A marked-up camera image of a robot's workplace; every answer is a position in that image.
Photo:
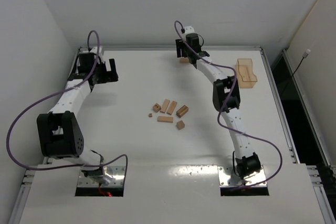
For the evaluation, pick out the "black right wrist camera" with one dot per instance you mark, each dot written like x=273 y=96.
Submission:
x=193 y=40

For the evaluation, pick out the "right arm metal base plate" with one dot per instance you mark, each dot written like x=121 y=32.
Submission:
x=228 y=179

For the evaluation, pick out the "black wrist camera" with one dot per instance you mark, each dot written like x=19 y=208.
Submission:
x=193 y=40
x=86 y=61

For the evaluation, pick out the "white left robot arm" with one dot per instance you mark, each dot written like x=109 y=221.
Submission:
x=59 y=133

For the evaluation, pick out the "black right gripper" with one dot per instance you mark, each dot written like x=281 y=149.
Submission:
x=182 y=48

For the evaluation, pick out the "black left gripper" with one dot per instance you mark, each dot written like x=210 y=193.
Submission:
x=105 y=72

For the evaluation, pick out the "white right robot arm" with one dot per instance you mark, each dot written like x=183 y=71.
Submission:
x=226 y=99

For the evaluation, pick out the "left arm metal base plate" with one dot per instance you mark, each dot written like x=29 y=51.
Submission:
x=109 y=176

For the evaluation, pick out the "translucent amber plastic tray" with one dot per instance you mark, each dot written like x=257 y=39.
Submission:
x=245 y=74

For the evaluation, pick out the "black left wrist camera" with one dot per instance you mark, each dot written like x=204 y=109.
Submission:
x=86 y=61

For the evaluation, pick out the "wood cube with letter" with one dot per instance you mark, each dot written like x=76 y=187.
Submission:
x=156 y=108

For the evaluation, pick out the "dark-sided wood block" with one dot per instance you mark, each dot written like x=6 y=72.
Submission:
x=182 y=111

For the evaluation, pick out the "wood plank block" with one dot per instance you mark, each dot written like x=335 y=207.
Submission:
x=165 y=106

